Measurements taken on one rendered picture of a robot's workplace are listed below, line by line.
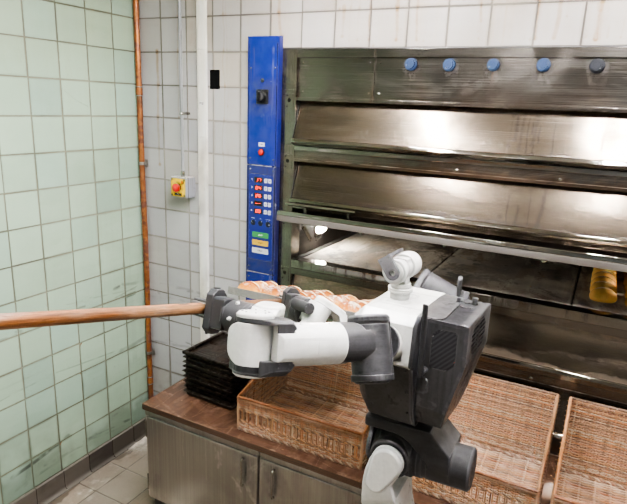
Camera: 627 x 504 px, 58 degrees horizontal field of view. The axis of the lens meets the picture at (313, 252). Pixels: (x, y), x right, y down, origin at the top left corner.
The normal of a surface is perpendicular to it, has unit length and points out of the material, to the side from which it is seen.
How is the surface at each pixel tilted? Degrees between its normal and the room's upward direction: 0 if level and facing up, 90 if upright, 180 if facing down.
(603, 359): 71
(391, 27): 90
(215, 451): 90
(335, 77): 90
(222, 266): 90
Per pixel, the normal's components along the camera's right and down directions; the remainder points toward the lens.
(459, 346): -0.51, 0.20
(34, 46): 0.89, 0.15
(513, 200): -0.42, -0.14
